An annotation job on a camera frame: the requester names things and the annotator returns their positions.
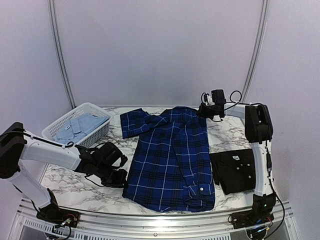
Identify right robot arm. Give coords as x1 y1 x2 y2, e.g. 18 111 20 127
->
198 89 276 224

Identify light blue shirt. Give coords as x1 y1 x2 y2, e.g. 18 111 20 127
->
54 113 110 144

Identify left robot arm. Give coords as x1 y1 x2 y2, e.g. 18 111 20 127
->
0 122 128 223

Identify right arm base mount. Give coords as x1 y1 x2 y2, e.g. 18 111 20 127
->
228 210 274 229

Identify blue plaid long sleeve shirt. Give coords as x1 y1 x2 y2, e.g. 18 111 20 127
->
120 106 216 212

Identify folded black shirt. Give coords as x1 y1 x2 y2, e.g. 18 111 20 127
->
209 148 256 195

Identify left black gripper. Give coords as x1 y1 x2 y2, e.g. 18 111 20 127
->
95 162 128 189

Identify white plastic laundry basket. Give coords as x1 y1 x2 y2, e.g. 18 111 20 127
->
41 102 113 148

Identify aluminium front table rail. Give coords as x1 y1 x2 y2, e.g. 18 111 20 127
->
14 197 295 240

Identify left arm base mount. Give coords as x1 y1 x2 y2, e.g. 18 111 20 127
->
36 208 80 228

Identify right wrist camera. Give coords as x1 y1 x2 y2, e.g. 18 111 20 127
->
200 92 215 106

